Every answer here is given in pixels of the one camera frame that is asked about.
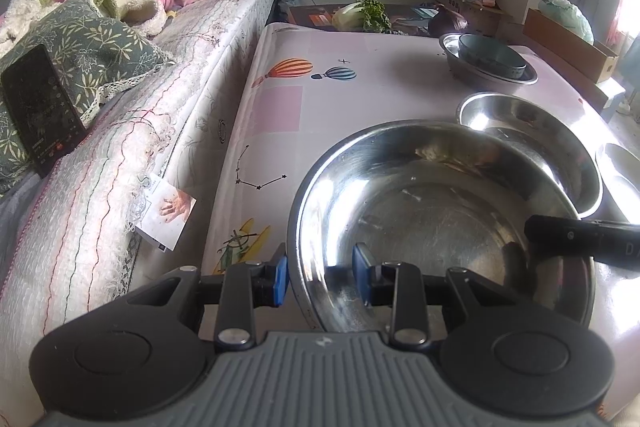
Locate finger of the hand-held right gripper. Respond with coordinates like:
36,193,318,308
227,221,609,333
524,214,640,271

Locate white printed card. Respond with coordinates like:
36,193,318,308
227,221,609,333
133,174,198,253

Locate white fluffy garment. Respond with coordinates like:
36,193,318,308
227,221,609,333
0,0,169,44

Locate pale green plastic bag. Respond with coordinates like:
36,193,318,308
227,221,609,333
537,0,596,46

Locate black smartphone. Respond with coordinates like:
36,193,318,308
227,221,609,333
0,44,89,178

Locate long cardboard box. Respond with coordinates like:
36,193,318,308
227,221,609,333
522,7,621,84

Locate open cardboard box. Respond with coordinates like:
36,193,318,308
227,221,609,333
419,0,517,36

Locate green leaf-print pillow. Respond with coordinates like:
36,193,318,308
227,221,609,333
0,0,177,195

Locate stainless steel bowl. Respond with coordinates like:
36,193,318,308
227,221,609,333
438,33,539,87
287,119,597,334
456,92,605,219

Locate white quilted mattress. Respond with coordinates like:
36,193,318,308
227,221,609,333
0,0,281,410

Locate napa cabbage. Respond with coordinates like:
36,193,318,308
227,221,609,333
332,0,391,33

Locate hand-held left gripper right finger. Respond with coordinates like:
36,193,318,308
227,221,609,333
351,243,501,351

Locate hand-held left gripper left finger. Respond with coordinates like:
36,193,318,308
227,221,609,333
129,254,290,353

